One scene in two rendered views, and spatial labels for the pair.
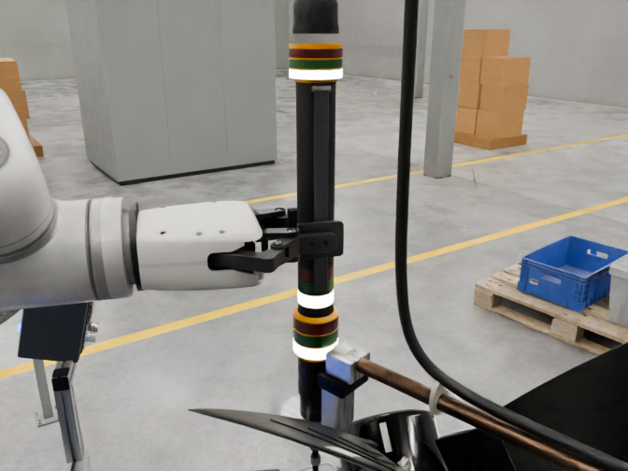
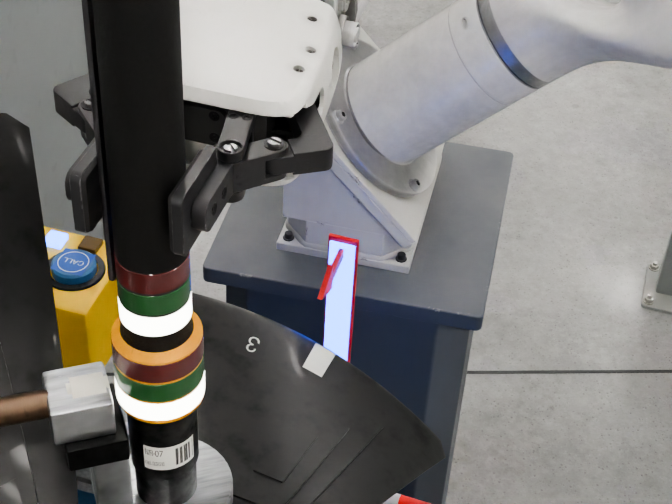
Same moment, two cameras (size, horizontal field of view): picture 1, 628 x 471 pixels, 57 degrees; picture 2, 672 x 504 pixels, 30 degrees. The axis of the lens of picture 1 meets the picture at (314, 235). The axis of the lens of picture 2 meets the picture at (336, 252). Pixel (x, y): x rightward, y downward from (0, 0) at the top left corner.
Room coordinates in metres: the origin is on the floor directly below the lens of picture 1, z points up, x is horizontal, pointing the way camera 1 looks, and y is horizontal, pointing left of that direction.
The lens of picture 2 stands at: (0.76, -0.34, 1.82)
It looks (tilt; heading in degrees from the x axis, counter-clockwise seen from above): 40 degrees down; 118
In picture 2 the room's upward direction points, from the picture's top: 3 degrees clockwise
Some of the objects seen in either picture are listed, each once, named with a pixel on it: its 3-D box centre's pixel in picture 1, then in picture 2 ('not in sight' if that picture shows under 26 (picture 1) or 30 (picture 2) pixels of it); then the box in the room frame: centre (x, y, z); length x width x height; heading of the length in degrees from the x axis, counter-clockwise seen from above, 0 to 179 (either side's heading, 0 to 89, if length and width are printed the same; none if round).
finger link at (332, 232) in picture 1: (307, 246); (86, 157); (0.45, 0.00, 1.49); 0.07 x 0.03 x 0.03; 103
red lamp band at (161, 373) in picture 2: (315, 319); (157, 341); (0.49, 0.00, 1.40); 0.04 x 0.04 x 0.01
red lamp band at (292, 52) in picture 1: (315, 52); not in sight; (0.49, 0.00, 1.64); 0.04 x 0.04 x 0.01
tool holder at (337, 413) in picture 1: (323, 384); (144, 442); (0.48, -0.01, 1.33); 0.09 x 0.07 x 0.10; 48
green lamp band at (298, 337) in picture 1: (315, 330); (159, 360); (0.49, 0.00, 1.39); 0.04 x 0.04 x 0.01
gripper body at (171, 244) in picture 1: (192, 241); (232, 66); (0.46, 0.10, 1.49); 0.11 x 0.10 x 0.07; 103
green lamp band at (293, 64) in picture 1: (315, 63); not in sight; (0.49, 0.00, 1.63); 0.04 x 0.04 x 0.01
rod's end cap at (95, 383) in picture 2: (343, 356); (88, 395); (0.46, -0.03, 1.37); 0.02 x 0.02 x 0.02; 48
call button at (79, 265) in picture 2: not in sight; (74, 267); (0.16, 0.29, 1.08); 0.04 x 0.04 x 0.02
